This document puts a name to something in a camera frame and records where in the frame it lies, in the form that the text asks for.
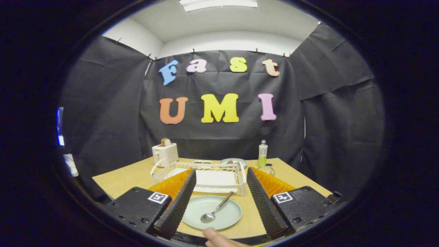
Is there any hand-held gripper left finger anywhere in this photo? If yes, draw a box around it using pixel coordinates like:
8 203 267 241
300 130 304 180
105 168 197 240

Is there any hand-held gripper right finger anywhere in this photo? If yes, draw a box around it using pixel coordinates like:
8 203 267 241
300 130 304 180
246 167 335 240

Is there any metal spoon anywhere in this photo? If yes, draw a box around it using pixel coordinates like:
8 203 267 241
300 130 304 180
201 191 234 224

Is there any silver wire basket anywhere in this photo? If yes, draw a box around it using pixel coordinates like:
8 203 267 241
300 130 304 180
258 164 275 177

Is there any light green plate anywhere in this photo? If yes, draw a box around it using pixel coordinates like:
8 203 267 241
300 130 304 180
182 195 242 231

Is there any white wire dish rack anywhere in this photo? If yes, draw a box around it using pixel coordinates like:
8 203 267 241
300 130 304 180
150 161 247 197

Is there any small plate with food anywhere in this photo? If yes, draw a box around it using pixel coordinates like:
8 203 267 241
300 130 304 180
219 158 248 168

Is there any green drink bottle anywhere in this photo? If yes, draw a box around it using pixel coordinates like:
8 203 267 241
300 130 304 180
258 140 268 168

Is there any white toaster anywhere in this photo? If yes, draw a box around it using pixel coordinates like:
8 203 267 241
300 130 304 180
152 143 179 167

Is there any black rectangular object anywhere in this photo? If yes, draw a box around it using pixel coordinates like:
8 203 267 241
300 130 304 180
327 191 343 205

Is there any black backdrop cloth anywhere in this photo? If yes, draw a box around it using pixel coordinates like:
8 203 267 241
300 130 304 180
58 23 386 203

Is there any computer monitor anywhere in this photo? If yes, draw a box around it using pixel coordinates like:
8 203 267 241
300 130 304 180
57 107 65 146

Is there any ceiling light panel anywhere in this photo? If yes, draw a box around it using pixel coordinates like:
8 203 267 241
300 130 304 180
179 0 258 12

